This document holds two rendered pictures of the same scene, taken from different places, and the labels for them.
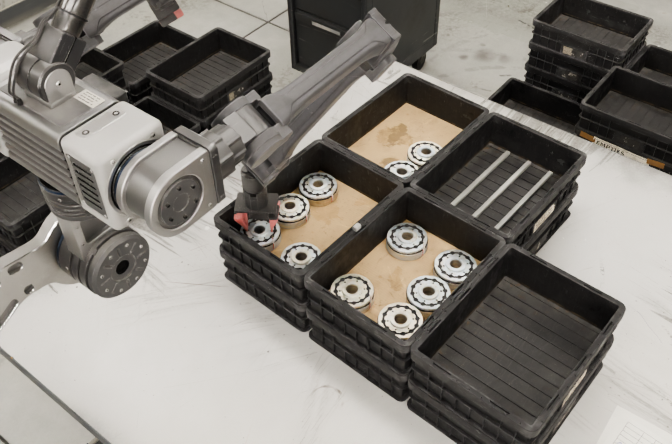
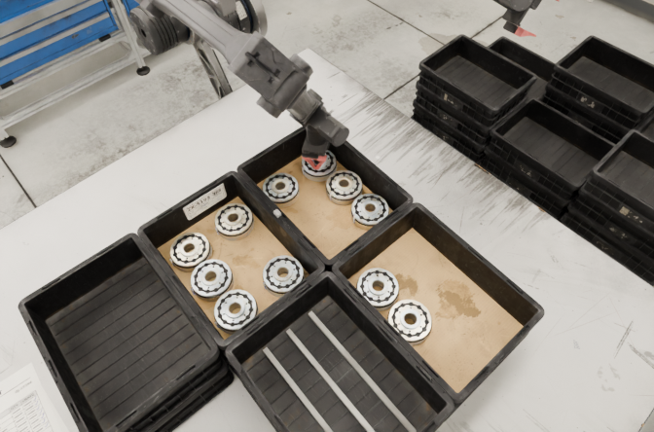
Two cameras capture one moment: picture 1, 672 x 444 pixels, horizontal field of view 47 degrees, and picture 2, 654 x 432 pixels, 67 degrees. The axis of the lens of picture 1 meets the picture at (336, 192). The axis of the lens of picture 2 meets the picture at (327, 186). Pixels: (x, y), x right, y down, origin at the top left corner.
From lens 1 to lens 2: 170 cm
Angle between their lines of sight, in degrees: 61
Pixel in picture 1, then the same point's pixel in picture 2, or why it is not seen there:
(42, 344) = not seen: hidden behind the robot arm
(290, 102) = not seen: outside the picture
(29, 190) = (478, 80)
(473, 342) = (156, 310)
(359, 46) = (217, 34)
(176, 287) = not seen: hidden behind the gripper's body
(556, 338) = (130, 389)
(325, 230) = (318, 214)
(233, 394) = (213, 168)
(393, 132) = (462, 300)
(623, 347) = not seen: outside the picture
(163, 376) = (241, 132)
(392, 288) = (236, 257)
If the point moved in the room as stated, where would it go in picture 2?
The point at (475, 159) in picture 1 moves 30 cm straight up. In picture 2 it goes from (407, 385) to (425, 339)
